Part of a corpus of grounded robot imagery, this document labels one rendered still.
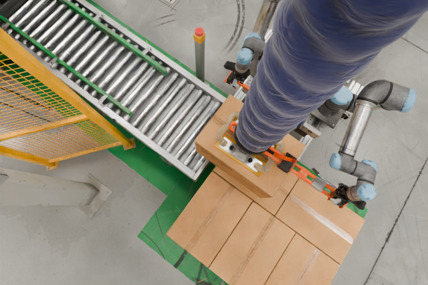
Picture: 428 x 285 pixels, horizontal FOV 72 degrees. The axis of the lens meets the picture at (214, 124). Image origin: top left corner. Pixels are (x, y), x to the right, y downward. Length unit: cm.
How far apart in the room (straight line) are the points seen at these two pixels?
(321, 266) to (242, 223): 66
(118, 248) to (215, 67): 202
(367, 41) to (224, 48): 285
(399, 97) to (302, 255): 141
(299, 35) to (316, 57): 6
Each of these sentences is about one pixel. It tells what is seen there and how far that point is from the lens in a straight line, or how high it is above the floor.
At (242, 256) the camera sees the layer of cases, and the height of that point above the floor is 54.
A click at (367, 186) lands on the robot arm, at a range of 156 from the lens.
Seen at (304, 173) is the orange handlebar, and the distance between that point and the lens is 181.
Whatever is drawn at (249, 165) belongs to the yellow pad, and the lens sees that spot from 186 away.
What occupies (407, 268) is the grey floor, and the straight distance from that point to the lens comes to 353.
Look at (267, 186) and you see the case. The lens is 189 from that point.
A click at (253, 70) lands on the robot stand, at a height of 104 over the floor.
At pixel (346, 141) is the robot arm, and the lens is 156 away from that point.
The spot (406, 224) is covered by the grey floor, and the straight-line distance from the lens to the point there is 352.
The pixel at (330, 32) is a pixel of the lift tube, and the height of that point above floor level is 249.
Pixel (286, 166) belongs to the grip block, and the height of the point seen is 122.
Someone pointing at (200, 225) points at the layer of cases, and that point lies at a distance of 238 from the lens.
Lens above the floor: 292
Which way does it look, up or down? 75 degrees down
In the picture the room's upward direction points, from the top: 8 degrees clockwise
